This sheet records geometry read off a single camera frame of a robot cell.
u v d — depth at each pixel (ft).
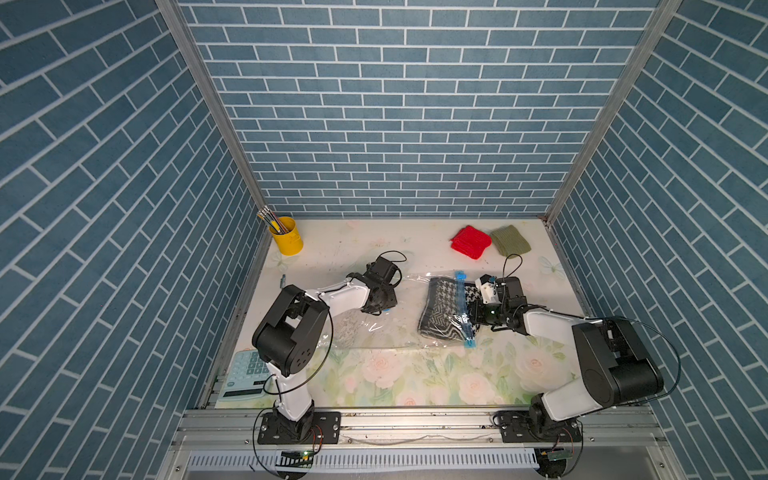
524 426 2.41
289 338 1.58
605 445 2.45
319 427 2.40
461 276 3.27
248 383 2.58
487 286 2.86
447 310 2.99
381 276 2.52
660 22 2.37
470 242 3.60
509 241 3.56
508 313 2.41
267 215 3.27
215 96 2.79
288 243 3.45
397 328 2.98
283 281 3.34
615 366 1.49
